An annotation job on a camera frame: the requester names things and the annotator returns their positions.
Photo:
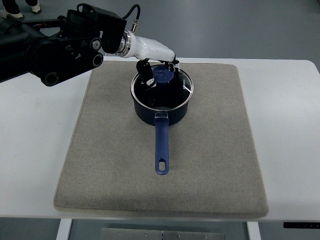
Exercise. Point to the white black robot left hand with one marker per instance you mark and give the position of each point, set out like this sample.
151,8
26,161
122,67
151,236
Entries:
145,49

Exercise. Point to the glass pot lid blue knob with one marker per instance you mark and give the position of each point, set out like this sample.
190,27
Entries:
173,89

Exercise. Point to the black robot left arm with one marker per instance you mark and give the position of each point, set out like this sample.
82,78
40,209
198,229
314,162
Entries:
56,50

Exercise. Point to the dark blue saucepan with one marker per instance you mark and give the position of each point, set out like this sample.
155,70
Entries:
161,115

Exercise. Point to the person's right white shoe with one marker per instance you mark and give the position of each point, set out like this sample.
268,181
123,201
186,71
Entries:
36,9

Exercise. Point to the person's white shoe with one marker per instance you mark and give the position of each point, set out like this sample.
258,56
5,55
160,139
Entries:
36,9
4,14

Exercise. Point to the person's left white shoe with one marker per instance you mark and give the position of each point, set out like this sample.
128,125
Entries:
4,14

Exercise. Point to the beige felt mat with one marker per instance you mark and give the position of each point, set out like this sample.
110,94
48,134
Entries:
203,166

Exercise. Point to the white table leg left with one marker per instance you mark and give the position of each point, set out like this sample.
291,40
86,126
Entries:
64,229

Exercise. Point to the white table leg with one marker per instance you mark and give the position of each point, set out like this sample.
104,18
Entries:
64,229
253,230

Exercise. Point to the white table leg right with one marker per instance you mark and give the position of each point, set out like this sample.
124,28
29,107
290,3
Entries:
253,230

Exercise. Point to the black table control panel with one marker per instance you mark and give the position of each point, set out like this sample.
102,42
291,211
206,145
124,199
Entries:
301,225

